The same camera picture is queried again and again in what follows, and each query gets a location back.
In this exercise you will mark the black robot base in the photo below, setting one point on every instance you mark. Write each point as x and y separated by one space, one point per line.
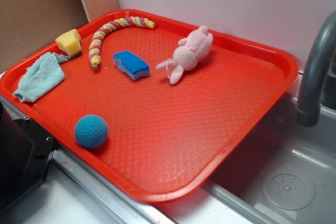
26 151

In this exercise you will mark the pink plush bunny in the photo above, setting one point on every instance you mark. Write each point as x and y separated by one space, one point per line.
190 51

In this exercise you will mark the red plastic tray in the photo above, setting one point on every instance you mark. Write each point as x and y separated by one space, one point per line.
164 140

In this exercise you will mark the blue sponge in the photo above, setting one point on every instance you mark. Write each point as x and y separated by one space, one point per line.
131 64

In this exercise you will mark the blue textured ball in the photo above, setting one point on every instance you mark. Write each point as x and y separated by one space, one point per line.
91 131

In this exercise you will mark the yellow sponge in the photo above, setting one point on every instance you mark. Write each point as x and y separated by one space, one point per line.
69 43

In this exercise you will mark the light green cloth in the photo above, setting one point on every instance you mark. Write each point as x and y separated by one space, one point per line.
41 77

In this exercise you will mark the grey plastic sink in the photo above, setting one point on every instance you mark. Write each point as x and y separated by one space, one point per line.
280 173

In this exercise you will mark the brown cardboard panel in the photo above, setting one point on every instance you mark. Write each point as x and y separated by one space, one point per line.
29 25

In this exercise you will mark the grey faucet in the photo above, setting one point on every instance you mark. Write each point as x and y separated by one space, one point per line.
318 81

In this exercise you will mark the multicolour braided rope toy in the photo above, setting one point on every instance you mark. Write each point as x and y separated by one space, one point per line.
99 36

